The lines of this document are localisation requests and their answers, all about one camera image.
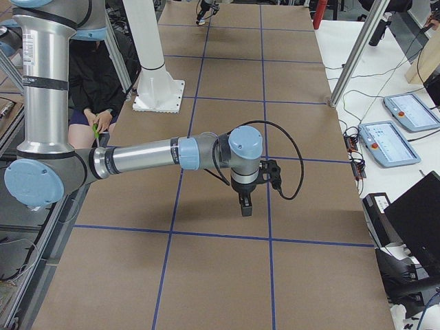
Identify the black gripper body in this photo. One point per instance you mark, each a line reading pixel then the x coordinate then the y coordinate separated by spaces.
pixel 242 188
pixel 203 12

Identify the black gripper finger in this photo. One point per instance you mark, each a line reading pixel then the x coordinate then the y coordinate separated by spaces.
pixel 245 204
pixel 200 15

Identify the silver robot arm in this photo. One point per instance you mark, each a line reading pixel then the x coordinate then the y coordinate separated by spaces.
pixel 212 12
pixel 48 167

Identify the red cylinder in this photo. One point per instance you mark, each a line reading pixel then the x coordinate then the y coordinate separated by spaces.
pixel 319 13

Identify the orange circuit board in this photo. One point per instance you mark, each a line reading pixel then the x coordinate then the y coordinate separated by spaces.
pixel 351 142

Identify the black box with label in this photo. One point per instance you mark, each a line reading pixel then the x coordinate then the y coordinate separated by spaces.
pixel 374 207

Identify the seated person in black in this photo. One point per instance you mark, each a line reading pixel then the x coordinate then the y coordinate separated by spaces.
pixel 95 90

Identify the near blue teach pendant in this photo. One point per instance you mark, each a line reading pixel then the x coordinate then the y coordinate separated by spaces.
pixel 387 144

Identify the blue teach pendant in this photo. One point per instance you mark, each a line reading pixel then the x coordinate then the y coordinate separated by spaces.
pixel 387 144
pixel 411 112

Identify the black laptop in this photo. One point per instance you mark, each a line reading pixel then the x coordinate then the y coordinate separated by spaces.
pixel 415 218

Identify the black bottle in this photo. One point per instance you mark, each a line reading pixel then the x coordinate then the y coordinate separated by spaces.
pixel 379 32

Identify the far blue teach pendant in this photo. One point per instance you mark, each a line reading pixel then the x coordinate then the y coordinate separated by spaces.
pixel 411 112

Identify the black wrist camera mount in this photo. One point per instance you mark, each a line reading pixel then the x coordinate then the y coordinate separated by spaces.
pixel 269 171

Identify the white camera pillar with base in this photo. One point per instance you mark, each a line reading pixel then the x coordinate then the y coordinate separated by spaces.
pixel 157 91

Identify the aluminium frame post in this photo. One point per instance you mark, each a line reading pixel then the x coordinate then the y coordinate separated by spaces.
pixel 371 22

